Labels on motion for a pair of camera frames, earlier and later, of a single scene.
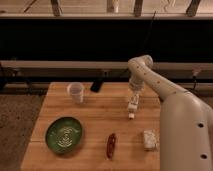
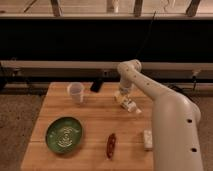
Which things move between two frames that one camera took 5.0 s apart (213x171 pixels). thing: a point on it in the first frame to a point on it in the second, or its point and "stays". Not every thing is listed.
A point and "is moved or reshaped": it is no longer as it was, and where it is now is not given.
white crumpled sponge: x=151 y=140 stays
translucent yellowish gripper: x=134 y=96 to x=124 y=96
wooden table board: x=96 y=134 stays
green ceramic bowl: x=64 y=134 stays
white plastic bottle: x=133 y=106 is moved or reshaped
